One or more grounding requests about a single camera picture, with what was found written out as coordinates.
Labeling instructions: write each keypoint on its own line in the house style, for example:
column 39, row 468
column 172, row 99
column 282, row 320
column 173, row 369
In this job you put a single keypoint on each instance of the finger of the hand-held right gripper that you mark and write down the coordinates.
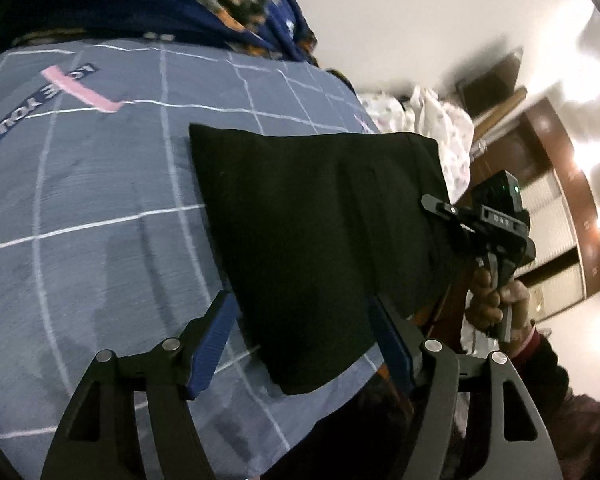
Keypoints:
column 447, row 210

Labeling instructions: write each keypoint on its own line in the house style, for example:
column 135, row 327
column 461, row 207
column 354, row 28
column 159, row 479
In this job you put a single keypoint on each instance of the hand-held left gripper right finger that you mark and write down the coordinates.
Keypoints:
column 390, row 345

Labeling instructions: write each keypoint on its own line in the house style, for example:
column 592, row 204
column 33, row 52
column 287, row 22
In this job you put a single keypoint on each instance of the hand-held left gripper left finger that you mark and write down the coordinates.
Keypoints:
column 212, row 345

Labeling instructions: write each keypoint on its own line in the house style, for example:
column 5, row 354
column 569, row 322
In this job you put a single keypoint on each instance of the black pants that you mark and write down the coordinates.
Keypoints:
column 310, row 240

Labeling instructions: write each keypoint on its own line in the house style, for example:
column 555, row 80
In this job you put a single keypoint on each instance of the person's right forearm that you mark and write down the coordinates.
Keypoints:
column 550, row 375

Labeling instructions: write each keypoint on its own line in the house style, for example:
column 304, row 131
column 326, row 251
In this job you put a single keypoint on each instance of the person's right hand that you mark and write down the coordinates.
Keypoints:
column 482, row 305

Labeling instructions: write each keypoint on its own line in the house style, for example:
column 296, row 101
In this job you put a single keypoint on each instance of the brown wooden wardrobe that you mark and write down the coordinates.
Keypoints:
column 575, row 180

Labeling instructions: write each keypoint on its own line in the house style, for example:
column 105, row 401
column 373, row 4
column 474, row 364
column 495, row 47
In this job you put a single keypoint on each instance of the white dotted cloth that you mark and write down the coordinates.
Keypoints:
column 440, row 120

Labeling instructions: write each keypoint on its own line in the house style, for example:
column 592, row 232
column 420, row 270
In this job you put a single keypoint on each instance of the blue grid bed sheet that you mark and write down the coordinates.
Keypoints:
column 105, row 200

